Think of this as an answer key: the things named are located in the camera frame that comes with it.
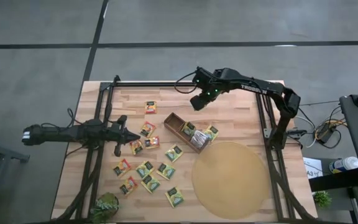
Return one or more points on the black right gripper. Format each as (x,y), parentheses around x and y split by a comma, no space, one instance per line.
(200,101)

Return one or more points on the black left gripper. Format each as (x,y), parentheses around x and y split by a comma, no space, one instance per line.
(112,135)

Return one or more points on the green-yellow foil tea packet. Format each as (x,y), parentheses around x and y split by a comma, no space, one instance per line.
(189,128)
(144,169)
(173,153)
(166,171)
(150,183)
(212,133)
(174,197)

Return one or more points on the white-orange Tazo tea packet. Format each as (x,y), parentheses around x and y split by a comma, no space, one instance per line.
(200,137)
(195,142)

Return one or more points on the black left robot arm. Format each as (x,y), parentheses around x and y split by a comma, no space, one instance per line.
(57,134)

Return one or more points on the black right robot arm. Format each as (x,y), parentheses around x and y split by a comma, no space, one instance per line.
(253,87)

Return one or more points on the brown wooden organizer box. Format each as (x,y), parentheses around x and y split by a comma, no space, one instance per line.
(174,123)

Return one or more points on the potted succulent plant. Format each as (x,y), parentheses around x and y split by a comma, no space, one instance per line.
(104,207)

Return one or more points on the round woven beige placemat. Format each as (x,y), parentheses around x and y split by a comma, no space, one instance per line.
(232,183)

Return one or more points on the dark grey metal table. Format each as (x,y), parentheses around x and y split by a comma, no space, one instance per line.
(11,155)

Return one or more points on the black power adapter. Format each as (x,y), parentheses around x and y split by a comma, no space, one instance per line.
(325,133)

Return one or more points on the white paper sheet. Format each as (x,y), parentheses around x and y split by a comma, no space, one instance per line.
(312,168)

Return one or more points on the small green artificial plant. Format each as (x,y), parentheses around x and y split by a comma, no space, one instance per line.
(322,199)

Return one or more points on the white canister with blue label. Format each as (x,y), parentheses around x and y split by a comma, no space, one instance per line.
(343,164)

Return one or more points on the black shelf bar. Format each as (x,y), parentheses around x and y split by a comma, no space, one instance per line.
(337,180)

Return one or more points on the black metal table frame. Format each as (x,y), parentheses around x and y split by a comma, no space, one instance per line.
(154,84)

